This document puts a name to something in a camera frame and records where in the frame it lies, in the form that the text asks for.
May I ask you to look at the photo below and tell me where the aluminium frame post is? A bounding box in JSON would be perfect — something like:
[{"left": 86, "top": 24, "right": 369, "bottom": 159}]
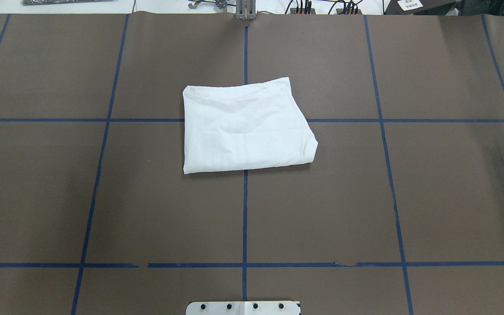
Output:
[{"left": 234, "top": 0, "right": 257, "bottom": 20}]

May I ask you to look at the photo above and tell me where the white long-sleeve printed shirt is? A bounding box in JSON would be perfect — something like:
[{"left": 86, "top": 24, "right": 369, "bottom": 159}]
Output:
[{"left": 182, "top": 77, "right": 318, "bottom": 174}]

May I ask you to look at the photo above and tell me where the white central pillar with base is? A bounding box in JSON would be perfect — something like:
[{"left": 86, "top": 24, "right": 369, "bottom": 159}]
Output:
[{"left": 185, "top": 301, "right": 301, "bottom": 315}]

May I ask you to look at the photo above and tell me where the orange black connector box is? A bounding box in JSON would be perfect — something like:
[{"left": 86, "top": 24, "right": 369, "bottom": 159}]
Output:
[{"left": 290, "top": 7, "right": 316, "bottom": 15}]

